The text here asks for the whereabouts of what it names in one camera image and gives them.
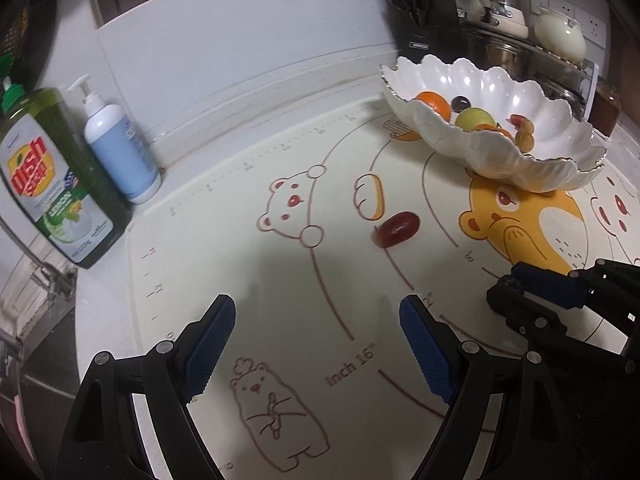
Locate white blue pump bottle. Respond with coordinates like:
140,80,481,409
67,74,162,205

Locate black knife block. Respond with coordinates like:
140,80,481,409
390,0,463,58

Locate white wall socket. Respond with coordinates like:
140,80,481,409
530,0,608,46

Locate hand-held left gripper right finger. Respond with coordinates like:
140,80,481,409
398,294,581,480

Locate cream round teapot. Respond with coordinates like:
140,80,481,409
534,7,588,61

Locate white scalloped bowl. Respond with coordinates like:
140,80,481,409
380,55,607,193

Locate dark red oval grape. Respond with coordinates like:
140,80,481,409
374,211,420,249

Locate small orange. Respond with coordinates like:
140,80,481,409
416,91,452,117

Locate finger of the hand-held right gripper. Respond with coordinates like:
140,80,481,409
510,258,640,333
486,280,631,361

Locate cream kettle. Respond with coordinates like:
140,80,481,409
460,0,530,38

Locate black scissors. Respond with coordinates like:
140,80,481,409
389,0,433,28

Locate steel pot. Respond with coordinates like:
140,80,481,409
462,25,591,106

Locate brown jar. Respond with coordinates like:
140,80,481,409
590,77,623,138

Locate green apple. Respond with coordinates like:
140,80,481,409
454,107,497,130

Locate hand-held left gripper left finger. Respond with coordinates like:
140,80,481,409
59,294,237,480

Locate cartoon bear silicone baking mat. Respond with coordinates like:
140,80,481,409
122,95,640,480

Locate green dish soap bottle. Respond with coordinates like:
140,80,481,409
0,55,132,270

